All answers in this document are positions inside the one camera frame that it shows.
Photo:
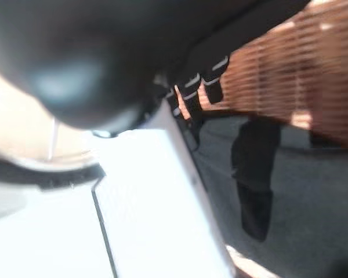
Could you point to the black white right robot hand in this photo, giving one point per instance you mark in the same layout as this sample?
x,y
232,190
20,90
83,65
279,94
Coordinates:
x,y
104,43

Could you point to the black garment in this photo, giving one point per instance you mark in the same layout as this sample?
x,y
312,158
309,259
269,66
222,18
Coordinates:
x,y
255,173

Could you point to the round glass washing machine door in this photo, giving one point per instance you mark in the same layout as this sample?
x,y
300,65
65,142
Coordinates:
x,y
17,139

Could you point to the rectangular wicker laundry basket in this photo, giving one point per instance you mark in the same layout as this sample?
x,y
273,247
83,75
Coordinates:
x,y
293,72

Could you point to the white counter cabinet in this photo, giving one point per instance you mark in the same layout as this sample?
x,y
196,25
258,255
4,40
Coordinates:
x,y
46,231

